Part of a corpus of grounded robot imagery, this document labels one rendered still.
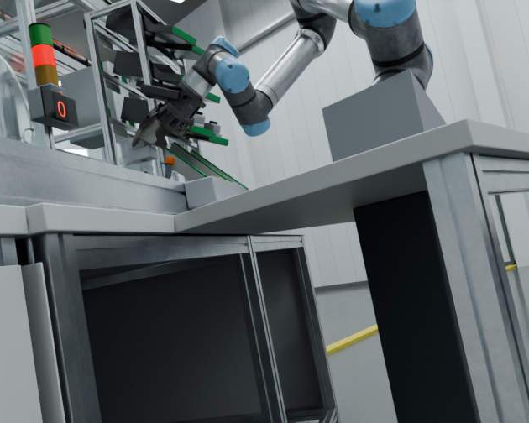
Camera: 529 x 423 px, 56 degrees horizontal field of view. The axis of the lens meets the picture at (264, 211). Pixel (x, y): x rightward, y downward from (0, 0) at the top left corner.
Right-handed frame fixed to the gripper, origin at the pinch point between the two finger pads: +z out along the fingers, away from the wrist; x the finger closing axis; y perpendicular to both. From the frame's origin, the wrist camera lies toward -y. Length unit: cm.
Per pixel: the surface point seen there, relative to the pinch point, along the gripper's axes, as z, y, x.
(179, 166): 1.3, 3.9, 21.6
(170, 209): -1.4, 30.1, -28.0
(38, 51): -3.4, -23.3, -21.3
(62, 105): 2.4, -11.5, -18.3
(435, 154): -36, 63, -65
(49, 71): -1.7, -18.3, -20.3
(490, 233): -34, 72, -62
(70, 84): 28, -110, 105
